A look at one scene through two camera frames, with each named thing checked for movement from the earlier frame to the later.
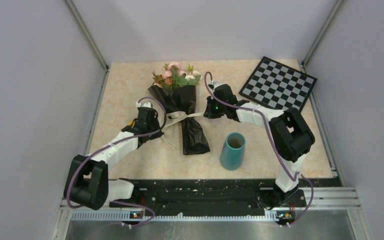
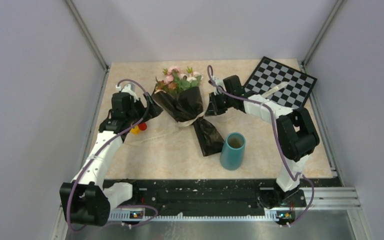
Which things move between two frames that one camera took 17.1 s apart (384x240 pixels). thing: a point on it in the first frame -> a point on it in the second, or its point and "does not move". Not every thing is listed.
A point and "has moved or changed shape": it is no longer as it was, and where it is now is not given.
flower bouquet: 175,90 has moved or changed shape
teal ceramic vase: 233,151 does not move
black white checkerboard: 279,85 does not move
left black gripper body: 154,126 -> 137,110
